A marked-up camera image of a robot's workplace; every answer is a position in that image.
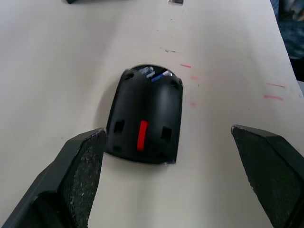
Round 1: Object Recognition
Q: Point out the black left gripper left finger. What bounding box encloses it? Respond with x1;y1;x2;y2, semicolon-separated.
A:
0;127;107;228

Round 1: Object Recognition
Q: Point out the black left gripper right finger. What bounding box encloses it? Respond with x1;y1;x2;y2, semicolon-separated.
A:
231;124;304;228

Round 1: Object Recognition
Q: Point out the black mouse cover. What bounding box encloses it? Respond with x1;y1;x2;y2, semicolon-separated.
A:
106;64;184;165

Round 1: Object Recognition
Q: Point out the blue battery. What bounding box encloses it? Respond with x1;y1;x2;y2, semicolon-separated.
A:
139;66;172;83

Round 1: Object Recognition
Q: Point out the black mouse base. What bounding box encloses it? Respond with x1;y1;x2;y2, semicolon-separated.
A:
128;63;178;74

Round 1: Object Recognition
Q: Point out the blue checked trouser leg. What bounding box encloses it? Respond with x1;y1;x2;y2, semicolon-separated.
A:
270;0;304;60

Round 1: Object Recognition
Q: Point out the flat black object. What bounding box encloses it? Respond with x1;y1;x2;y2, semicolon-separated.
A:
65;0;130;5

